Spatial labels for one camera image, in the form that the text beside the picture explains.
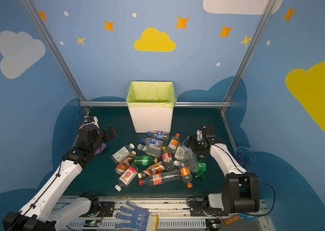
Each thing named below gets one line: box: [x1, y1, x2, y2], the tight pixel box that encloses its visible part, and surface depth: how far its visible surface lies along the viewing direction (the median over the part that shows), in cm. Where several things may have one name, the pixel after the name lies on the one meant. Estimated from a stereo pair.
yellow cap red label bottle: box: [161, 145, 175, 171], surface depth 90 cm
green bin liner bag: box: [126, 80, 177, 109], surface depth 98 cm
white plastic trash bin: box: [127, 106, 174, 133], surface depth 96 cm
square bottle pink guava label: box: [114, 164, 139, 193], surface depth 84 cm
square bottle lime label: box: [174, 143, 185, 161], surface depth 94 cm
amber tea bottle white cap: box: [137, 161, 165, 179], surface depth 86 cm
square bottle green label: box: [110, 142, 135, 164], surface depth 93 cm
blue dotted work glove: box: [114, 200, 150, 231], surface depth 73 cm
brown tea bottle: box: [114, 150, 137, 176], surface depth 87 cm
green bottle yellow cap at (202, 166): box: [195, 154, 207, 181], surface depth 87 cm
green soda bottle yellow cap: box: [131, 155, 158, 167], surface depth 89 cm
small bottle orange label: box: [178, 160, 193, 189], surface depth 84 cm
